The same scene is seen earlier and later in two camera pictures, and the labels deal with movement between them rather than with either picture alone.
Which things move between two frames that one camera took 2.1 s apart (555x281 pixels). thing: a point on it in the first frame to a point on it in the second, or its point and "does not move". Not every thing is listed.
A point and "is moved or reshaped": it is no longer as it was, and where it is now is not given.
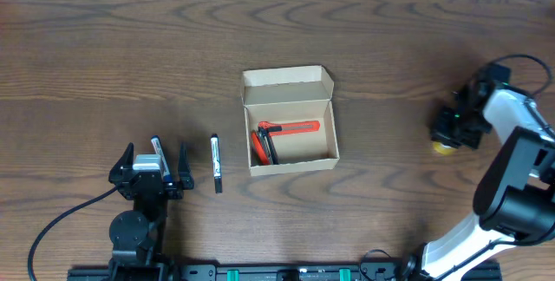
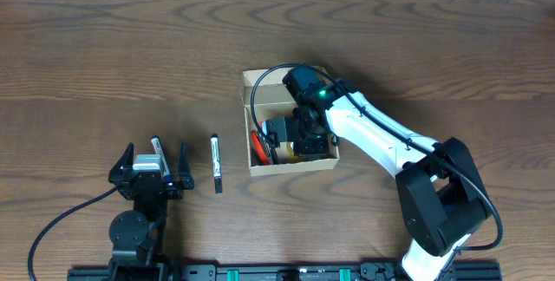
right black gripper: (436, 134) to (310, 151)
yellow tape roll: (442, 149) is moved or reshaped
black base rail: (478, 271) does not move
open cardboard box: (289, 95) does not move
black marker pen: (217, 166) does not move
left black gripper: (186, 177) does not move
